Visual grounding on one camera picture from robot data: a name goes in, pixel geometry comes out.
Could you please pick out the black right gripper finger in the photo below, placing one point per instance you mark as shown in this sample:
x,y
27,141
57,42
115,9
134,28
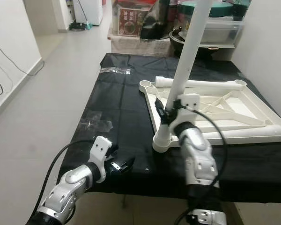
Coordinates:
x,y
160,110

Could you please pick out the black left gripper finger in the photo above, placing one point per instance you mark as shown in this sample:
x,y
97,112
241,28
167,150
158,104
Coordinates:
x,y
128,165
114,149

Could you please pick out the white plastic table top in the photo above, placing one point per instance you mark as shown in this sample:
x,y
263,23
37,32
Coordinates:
x,y
243,108

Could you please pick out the clear plastic bag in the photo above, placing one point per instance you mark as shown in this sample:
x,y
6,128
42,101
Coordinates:
x,y
96,123
117,70

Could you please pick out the black tablecloth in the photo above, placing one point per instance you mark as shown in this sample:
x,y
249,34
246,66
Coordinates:
x,y
126,108

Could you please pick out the beige cloth covered bench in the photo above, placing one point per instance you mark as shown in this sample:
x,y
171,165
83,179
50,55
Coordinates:
x,y
136,47

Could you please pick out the black bag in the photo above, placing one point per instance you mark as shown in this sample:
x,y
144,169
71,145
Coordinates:
x,y
157,23

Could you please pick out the orange lidded storage box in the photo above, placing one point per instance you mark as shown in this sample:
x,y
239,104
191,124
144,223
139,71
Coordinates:
x,y
129,23

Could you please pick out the clear plastic storage container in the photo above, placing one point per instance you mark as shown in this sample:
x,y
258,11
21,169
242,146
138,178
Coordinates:
x,y
225,33

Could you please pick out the green round pot lid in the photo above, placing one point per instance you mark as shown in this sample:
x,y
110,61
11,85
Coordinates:
x,y
222,9

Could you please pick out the white refrigerator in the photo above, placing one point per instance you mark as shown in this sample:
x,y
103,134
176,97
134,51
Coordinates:
x,y
91,11

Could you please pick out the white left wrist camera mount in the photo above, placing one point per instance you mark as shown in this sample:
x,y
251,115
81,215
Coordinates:
x,y
102,150

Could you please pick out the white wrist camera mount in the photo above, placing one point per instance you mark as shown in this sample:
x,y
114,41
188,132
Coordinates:
x,y
191,101
102,150

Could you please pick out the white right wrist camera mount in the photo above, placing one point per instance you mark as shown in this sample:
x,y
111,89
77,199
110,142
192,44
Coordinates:
x,y
191,101

